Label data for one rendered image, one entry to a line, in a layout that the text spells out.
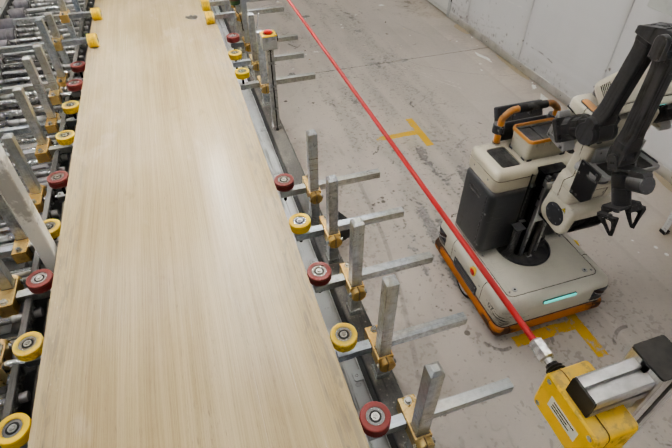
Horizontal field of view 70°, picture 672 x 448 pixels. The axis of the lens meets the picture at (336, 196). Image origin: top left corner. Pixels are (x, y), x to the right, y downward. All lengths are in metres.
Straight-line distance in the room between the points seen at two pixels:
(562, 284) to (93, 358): 2.02
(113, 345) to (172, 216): 0.54
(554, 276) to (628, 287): 0.63
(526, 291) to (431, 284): 0.54
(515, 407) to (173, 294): 1.59
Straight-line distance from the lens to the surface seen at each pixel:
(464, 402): 1.47
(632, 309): 3.05
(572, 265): 2.71
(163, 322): 1.57
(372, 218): 1.86
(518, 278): 2.54
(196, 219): 1.84
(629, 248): 3.39
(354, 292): 1.61
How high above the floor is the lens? 2.12
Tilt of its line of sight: 41 degrees down
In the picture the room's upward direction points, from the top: straight up
